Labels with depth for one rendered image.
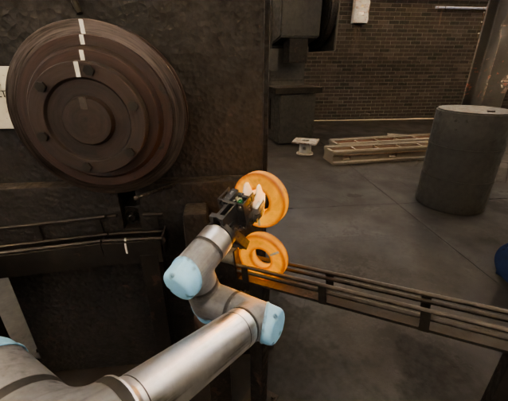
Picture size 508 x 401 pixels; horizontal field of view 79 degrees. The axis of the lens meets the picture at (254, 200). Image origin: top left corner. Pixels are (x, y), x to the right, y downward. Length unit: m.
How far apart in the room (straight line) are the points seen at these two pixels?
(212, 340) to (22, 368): 0.24
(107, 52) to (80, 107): 0.15
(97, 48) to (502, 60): 4.28
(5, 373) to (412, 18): 8.09
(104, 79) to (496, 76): 4.30
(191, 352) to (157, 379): 0.07
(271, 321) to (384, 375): 1.09
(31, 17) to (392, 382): 1.84
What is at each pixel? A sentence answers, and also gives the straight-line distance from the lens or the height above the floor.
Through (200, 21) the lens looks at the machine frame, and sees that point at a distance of 1.08.
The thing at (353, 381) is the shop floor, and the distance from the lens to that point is 1.59.
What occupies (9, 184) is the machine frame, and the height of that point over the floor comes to 0.87.
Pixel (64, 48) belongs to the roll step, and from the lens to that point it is 0.98.
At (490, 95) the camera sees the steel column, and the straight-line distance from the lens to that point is 4.67.
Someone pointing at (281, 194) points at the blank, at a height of 0.94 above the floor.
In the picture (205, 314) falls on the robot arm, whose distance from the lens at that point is 0.70.
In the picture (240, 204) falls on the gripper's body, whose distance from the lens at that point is 0.70.
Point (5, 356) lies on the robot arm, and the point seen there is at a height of 0.95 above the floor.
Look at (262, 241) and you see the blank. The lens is 0.92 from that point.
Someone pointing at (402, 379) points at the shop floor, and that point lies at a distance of 1.67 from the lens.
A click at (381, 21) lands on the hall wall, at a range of 7.83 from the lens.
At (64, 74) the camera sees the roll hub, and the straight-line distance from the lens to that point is 0.91.
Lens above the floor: 1.25
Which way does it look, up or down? 24 degrees down
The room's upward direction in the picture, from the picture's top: straight up
